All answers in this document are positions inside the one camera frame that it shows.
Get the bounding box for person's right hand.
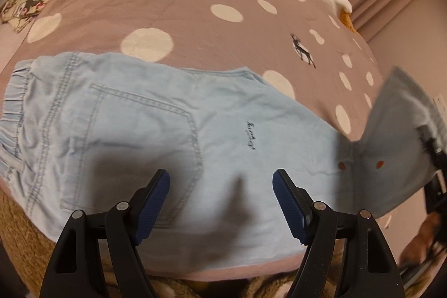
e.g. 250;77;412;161
401;211;441;264

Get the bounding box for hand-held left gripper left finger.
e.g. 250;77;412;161
39;169;171;298

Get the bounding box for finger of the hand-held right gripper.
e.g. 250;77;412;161
417;123;441;159

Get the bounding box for brown fuzzy blanket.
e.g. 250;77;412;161
0;176;434;298

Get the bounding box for cartoon printed cloth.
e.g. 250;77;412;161
0;0;79;35

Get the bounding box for light blue strawberry pants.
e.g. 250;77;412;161
0;52;446;267

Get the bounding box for pink polka dot bedspread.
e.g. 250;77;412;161
0;0;388;285

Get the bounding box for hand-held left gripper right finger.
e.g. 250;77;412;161
272;169;399;298

